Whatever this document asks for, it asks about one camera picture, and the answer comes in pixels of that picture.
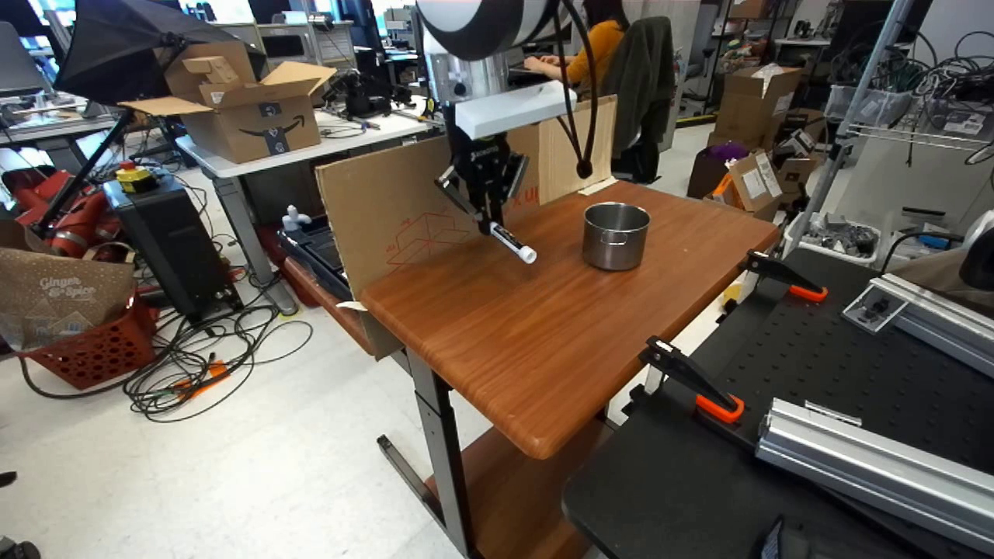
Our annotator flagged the wooden desk with legs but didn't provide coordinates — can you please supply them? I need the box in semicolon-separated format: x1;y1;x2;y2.
364;184;776;559

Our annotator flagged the red plastic basket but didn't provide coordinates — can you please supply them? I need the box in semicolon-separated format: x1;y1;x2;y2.
30;300;158;389

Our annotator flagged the black perforated board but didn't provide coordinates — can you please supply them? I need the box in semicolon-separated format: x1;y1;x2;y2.
566;251;994;559

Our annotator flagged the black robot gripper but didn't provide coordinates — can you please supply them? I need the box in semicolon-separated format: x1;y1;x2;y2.
439;126;527;229

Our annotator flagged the brown cardboard sheet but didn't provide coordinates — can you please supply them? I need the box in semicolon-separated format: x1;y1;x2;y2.
312;139;479;294

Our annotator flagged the black orange clamp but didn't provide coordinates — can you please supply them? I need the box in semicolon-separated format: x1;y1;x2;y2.
638;338;744;424
744;251;829;303

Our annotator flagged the small steel pot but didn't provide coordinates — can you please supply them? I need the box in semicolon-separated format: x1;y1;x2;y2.
582;203;649;273

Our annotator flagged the black and white marker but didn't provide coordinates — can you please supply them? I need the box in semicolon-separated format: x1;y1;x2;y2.
486;219;537;263

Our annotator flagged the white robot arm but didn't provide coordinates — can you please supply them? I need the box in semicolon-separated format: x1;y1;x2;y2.
417;0;573;233

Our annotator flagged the aluminium extrusion rail front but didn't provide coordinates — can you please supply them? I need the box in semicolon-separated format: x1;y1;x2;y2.
754;396;994;554

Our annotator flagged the black orange clamp rear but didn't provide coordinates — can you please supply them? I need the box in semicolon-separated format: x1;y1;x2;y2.
744;251;829;303

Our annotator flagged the aluminium extrusion rail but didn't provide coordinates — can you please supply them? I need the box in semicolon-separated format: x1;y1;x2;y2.
754;396;994;554
872;273;994;380

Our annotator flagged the open cardboard box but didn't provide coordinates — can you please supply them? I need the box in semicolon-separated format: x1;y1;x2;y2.
127;40;334;161

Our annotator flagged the black computer tower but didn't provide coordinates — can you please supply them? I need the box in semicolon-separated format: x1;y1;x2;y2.
101;179;239;323

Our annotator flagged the brown paper bag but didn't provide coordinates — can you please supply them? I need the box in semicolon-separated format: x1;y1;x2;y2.
0;248;133;352

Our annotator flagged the black orange clamp front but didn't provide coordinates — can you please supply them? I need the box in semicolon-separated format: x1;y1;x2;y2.
638;338;744;424

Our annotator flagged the aluminium extrusion rail rear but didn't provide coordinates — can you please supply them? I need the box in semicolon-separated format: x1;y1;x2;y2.
872;273;994;380

